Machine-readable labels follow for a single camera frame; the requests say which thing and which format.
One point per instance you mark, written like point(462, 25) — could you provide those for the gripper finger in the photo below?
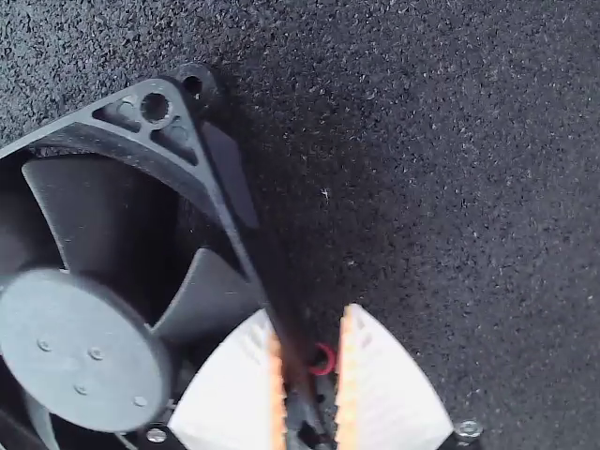
point(384, 389)
point(225, 384)

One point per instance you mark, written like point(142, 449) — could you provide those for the black square fan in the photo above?
point(117, 262)

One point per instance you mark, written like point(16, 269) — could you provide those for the black mat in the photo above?
point(445, 164)

